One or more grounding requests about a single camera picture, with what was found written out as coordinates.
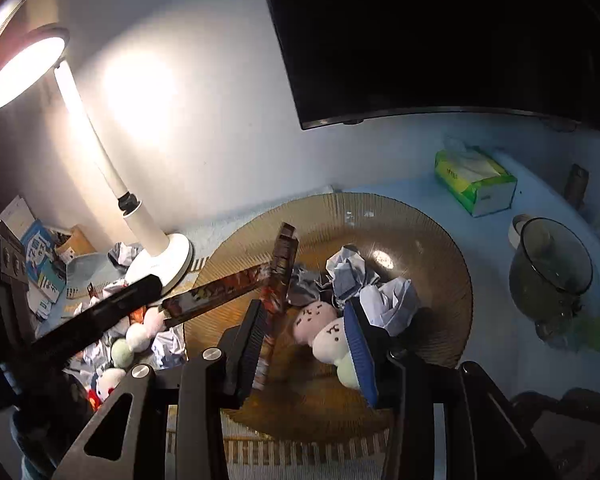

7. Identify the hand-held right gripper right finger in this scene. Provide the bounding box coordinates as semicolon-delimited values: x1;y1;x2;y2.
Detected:
343;301;556;480

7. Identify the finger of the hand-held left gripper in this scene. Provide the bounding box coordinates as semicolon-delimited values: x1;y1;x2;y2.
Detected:
30;274;163;367

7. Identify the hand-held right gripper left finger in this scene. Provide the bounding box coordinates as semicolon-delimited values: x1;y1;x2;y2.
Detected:
50;299;271;480

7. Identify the pink white green dango plush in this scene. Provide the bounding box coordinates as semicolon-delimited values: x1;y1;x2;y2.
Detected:
292;300;363;391
109;306;167;367

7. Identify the long orange brown snack wrapper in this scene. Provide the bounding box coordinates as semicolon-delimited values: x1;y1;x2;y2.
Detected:
161;264;273;332

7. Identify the amber ribbed glass bowl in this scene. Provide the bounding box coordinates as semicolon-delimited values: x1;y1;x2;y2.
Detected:
182;192;473;446

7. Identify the person's left forearm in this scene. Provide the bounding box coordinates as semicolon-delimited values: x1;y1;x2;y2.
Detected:
10;405;61;480

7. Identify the white desk lamp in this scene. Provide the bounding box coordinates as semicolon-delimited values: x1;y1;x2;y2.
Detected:
0;25;194;297

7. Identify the blue book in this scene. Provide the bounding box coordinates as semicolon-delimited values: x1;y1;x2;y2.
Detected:
20;219;67;306

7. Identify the cardboard box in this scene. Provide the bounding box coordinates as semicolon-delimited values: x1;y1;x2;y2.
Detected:
55;225;97;260

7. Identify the crumpled grey paper ball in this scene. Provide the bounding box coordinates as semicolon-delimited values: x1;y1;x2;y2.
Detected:
286;266;333;308

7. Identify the long dark brown snack wrapper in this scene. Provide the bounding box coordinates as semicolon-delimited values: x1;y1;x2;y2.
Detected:
252;221;301;392

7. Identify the white red plush toy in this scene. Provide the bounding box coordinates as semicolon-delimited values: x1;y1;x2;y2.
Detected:
92;367;127;413

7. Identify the patterned blue mat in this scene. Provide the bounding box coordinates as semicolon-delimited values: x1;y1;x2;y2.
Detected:
35;252;461;480

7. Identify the white tape roll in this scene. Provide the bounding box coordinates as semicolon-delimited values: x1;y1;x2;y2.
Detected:
509;213;533;249

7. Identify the dark glass cup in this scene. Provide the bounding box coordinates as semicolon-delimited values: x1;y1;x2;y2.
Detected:
509;217;594;326

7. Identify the green tissue pack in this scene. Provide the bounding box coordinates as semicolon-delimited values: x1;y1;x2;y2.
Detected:
434;136;518;218

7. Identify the black monitor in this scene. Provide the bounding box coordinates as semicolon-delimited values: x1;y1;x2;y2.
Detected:
254;0;600;137

